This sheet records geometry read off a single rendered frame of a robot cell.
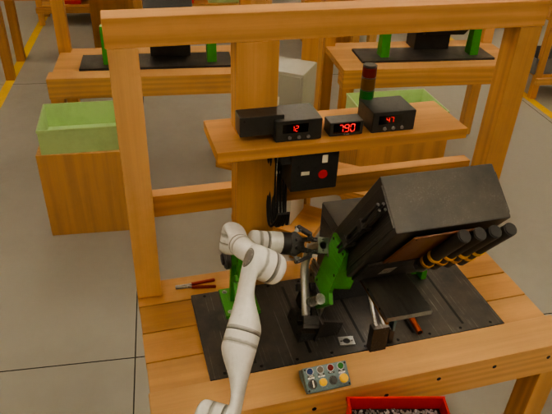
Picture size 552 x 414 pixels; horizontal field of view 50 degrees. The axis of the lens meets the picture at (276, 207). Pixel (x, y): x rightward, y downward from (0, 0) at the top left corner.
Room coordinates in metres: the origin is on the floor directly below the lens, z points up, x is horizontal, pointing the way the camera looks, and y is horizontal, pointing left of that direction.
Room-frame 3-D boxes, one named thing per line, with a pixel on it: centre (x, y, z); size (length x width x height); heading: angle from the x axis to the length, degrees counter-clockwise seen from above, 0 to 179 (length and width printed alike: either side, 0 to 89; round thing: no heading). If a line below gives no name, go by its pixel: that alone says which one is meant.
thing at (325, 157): (1.80, -0.11, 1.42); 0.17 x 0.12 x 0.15; 107
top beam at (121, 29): (1.92, -0.19, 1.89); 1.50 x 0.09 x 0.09; 107
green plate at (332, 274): (1.55, -0.22, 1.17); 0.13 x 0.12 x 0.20; 107
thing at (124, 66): (1.92, -0.19, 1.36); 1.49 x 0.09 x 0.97; 107
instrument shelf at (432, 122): (1.88, -0.20, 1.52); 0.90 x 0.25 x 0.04; 107
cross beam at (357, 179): (1.99, -0.17, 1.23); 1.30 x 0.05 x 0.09; 107
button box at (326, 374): (1.29, -0.18, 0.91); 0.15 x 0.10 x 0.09; 107
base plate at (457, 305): (1.63, -0.28, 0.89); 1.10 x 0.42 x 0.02; 107
